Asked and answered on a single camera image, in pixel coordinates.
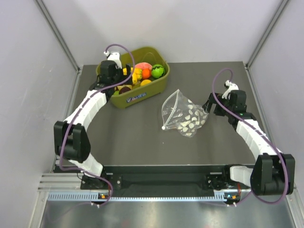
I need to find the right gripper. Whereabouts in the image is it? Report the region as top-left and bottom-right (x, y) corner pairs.
(203, 92), (234, 116)

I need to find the fake orange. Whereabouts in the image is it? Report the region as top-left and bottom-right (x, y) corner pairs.
(142, 68), (151, 80)

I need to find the fake yellow pepper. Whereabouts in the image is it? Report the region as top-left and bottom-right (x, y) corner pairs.
(140, 79), (152, 86)

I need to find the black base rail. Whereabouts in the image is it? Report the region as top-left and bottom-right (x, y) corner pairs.
(80, 165), (259, 192)

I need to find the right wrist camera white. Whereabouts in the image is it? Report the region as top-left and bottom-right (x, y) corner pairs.
(222, 80), (239, 99)

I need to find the olive green plastic tub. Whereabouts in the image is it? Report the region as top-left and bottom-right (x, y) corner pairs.
(90, 47), (170, 108)

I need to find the fake green fruit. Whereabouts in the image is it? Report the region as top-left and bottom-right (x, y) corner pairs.
(151, 64), (165, 79)

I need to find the grey cable duct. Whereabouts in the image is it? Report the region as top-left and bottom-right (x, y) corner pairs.
(47, 191), (240, 202)

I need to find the fake watermelon slice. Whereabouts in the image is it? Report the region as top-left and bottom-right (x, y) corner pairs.
(135, 62), (152, 70)

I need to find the polka dot zip bag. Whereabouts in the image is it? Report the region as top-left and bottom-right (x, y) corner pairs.
(161, 89), (209, 138)

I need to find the fake dark red plum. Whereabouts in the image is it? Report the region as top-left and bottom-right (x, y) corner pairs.
(118, 85), (132, 95)

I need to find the fake banana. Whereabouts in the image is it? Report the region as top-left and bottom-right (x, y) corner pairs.
(123, 67), (143, 85)

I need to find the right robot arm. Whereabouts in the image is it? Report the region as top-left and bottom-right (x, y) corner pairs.
(203, 90), (295, 196)

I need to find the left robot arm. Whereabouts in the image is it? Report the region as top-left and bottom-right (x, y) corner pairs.
(54, 60), (132, 188)

